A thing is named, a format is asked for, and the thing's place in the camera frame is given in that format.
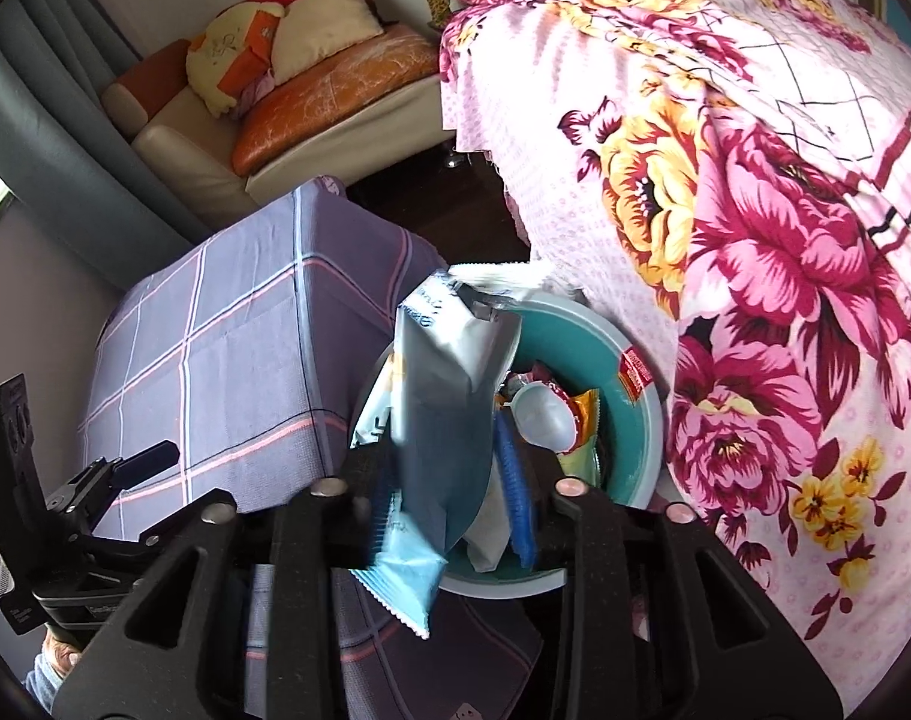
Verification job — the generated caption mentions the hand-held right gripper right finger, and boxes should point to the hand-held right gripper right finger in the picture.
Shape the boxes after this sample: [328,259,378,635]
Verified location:
[494,412,846,720]

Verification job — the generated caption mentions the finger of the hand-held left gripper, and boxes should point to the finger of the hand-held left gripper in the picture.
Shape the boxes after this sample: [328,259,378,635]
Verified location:
[114,442,181,494]

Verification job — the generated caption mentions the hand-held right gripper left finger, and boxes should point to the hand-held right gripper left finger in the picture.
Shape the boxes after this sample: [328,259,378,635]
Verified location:
[50,439,404,720]

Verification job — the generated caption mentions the light blue foil packet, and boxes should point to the light blue foil packet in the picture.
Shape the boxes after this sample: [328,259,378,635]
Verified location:
[350,262,569,638]

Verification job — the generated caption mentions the teal plastic bin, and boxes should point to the teal plastic bin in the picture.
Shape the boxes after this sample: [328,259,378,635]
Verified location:
[350,292,666,601]

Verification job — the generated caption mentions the person's left forearm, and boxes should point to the person's left forearm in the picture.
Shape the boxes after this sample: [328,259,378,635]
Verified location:
[24,652,70,713]

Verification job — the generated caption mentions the person's left hand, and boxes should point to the person's left hand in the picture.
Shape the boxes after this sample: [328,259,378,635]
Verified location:
[41,626,85,670]

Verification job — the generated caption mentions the blue plaid tablecloth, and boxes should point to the blue plaid tablecloth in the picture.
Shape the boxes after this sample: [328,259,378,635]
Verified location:
[76,174,542,720]

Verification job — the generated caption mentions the cream sofa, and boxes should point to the cream sofa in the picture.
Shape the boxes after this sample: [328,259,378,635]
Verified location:
[101,0,456,222]

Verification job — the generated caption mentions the grey curtain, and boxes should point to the grey curtain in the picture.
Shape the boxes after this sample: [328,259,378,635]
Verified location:
[0,0,217,293]

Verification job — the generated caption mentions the pink floral blanket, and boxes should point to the pink floral blanket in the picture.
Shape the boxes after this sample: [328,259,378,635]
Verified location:
[438,0,911,713]

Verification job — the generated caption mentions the orange seat cushion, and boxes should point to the orange seat cushion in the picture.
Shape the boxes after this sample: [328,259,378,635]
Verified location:
[231,24,441,175]

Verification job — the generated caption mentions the yellow orange plush pillow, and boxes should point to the yellow orange plush pillow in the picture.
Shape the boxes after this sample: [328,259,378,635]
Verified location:
[185,1,287,119]

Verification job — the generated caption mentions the beige pillow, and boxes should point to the beige pillow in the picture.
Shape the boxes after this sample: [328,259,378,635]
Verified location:
[270,0,385,87]

